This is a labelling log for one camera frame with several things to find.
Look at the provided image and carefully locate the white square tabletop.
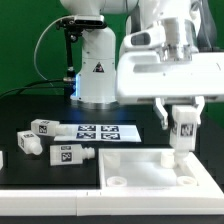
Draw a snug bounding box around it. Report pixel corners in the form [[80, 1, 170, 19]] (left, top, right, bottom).
[[98, 147, 201, 191]]

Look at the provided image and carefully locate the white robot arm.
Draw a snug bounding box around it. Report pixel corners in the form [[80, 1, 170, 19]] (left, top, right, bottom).
[[60, 0, 224, 128]]

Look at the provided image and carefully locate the white obstacle fence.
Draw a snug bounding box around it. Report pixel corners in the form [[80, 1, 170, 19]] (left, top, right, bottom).
[[0, 153, 224, 216]]

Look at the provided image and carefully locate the white sheet with tags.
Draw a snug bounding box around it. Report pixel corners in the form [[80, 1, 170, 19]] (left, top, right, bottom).
[[54, 124, 141, 142]]

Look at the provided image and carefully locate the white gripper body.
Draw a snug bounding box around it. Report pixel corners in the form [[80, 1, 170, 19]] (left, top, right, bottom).
[[116, 18, 224, 104]]

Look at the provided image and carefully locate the white part at left edge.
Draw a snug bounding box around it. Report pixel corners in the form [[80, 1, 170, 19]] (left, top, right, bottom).
[[0, 151, 3, 170]]

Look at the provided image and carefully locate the grey cable loop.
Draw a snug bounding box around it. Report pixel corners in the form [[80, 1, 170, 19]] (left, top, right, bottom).
[[33, 15, 74, 82]]

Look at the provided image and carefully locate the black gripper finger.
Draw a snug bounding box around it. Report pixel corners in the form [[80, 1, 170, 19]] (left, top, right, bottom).
[[195, 96, 205, 125], [153, 98, 168, 130]]

